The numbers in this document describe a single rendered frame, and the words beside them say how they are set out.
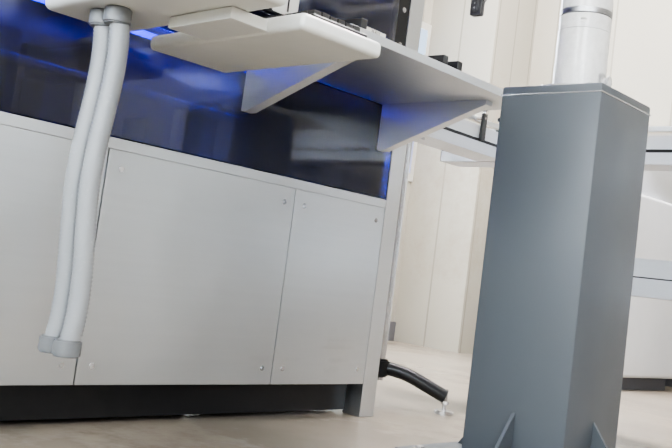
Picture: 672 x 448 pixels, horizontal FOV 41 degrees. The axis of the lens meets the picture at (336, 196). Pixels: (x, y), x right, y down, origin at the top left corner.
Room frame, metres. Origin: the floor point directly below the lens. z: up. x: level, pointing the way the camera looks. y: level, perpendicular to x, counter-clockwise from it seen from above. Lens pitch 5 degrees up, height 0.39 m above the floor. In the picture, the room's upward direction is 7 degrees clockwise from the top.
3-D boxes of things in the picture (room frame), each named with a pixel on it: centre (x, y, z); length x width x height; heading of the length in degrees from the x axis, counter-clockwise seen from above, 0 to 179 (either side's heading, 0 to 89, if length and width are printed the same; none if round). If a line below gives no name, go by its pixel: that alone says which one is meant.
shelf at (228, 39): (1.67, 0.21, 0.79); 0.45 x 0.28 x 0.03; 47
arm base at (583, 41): (2.08, -0.53, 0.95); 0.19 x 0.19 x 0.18
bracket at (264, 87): (2.01, 0.11, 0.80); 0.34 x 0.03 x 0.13; 47
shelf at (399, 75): (2.20, -0.05, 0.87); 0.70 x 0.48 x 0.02; 137
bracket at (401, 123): (2.37, -0.23, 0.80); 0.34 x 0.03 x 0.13; 47
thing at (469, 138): (2.94, -0.29, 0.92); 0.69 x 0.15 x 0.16; 137
